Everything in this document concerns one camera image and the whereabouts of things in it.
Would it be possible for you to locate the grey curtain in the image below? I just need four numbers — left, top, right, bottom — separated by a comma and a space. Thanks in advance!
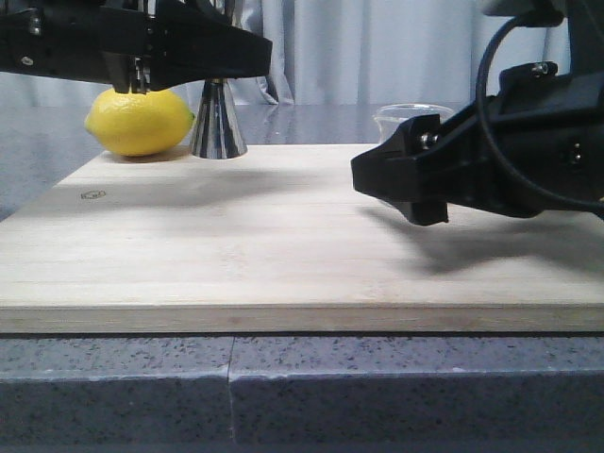
0, 0, 575, 109

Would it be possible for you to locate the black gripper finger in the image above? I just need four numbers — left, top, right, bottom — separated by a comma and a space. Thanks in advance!
150, 1, 273, 91

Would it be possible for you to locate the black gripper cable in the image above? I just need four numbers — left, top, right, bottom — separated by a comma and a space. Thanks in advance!
475, 8, 604, 210

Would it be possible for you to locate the clear glass beaker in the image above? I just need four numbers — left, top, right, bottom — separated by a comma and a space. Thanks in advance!
373, 103, 455, 143

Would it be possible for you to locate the light wooden cutting board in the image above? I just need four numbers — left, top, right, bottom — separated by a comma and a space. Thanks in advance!
1, 144, 603, 333

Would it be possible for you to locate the yellow lemon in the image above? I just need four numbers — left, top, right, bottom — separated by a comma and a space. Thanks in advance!
84, 89, 194, 157

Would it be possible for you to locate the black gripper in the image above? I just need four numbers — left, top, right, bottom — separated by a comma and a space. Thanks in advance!
350, 1, 603, 226
1, 1, 160, 93

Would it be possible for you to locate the steel double jigger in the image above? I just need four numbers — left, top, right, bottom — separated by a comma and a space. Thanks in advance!
190, 0, 249, 160

